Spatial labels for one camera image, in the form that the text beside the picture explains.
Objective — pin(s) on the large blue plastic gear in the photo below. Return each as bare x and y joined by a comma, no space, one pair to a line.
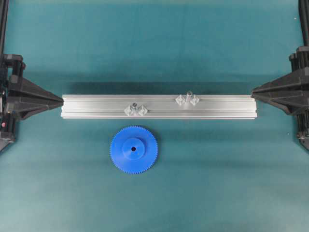
134,150

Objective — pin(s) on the short steel shaft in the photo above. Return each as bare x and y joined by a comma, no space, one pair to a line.
134,105

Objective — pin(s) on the aluminium extrusion rail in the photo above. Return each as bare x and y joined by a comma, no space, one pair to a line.
159,107

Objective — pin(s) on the clear bracket of short shaft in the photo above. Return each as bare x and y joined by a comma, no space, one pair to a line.
140,110

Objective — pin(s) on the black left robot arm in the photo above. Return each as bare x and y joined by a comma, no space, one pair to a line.
3,20

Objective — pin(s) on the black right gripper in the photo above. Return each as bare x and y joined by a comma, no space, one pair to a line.
297,80

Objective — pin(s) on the clear bracket of long shaft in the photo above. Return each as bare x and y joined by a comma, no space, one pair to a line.
180,100

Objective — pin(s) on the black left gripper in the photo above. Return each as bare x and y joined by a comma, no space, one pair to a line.
19,97

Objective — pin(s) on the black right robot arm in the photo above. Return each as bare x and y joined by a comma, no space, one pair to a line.
290,93

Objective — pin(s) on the long steel shaft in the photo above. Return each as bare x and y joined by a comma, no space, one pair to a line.
188,96

